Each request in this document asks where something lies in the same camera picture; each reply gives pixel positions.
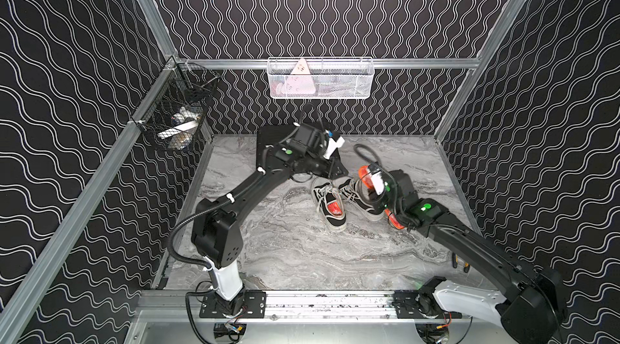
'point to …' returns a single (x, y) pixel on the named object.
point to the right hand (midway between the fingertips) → (376, 185)
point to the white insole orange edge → (364, 173)
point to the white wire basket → (318, 77)
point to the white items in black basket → (180, 136)
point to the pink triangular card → (300, 81)
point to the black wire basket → (172, 113)
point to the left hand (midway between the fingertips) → (346, 168)
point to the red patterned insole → (334, 208)
